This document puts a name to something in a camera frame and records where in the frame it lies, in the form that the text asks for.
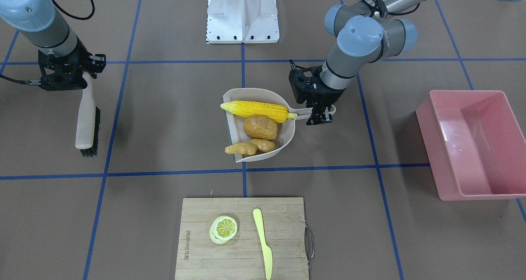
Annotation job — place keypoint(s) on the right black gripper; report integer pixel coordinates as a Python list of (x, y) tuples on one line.
[(80, 60)]

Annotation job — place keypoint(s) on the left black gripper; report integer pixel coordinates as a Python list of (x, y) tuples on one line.
[(327, 96)]

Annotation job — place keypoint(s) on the brown toy potato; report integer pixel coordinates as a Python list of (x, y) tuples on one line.
[(260, 126)]

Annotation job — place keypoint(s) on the beige hand brush black bristles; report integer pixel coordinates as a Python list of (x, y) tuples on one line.
[(88, 121)]

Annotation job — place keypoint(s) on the tan toy ginger root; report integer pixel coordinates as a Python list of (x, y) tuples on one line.
[(251, 147)]

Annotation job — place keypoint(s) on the yellow toy corn cob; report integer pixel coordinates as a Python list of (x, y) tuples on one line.
[(246, 109)]

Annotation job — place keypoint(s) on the beige plastic dustpan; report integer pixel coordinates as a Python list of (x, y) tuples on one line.
[(285, 132)]

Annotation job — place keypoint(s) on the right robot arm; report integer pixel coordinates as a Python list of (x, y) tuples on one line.
[(42, 23)]

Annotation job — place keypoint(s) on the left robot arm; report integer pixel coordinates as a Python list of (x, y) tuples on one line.
[(365, 32)]

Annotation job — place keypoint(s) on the pink plastic bin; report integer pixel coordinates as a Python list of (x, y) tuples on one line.
[(475, 146)]

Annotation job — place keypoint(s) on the wooden cutting board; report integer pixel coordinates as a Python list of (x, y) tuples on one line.
[(241, 258)]

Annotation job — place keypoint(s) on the yellow plastic knife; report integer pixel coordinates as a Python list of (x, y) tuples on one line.
[(266, 250)]

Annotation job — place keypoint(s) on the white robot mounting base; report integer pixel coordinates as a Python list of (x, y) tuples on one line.
[(242, 21)]

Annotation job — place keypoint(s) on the yellow lemon slices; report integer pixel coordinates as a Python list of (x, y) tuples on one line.
[(223, 229)]

